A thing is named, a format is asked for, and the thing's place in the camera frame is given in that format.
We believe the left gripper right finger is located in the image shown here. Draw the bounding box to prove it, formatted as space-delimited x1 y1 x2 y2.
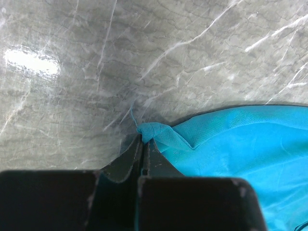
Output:
137 141 267 231

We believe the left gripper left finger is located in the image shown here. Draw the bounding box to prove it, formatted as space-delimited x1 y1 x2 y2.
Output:
0 136 142 231

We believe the teal t shirt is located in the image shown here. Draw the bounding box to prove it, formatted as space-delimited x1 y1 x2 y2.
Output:
137 105 308 231

